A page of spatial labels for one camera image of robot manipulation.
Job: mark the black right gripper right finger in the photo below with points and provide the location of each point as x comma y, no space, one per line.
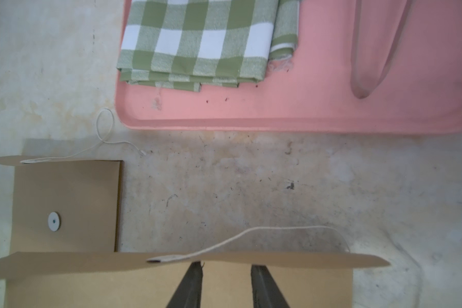
265,291

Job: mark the green checkered cloth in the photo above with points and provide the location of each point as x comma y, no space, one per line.
184,45

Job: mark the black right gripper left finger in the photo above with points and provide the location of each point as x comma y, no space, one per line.
188,292

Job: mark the pink plastic tray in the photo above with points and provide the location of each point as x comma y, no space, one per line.
422,93

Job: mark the brown kraft file bag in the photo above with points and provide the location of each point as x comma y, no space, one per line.
68,203

